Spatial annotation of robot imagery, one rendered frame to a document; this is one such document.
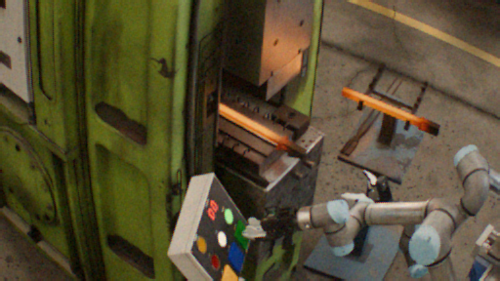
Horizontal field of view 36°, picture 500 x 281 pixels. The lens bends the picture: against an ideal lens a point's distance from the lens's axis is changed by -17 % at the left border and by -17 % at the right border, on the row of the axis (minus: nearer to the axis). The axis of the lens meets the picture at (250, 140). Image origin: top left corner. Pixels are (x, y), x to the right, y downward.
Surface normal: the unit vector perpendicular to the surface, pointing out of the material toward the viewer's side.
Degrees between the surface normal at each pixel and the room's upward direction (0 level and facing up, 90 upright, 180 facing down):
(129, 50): 89
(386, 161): 0
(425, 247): 84
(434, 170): 0
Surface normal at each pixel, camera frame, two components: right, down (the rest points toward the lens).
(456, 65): 0.07, -0.72
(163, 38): -0.59, 0.52
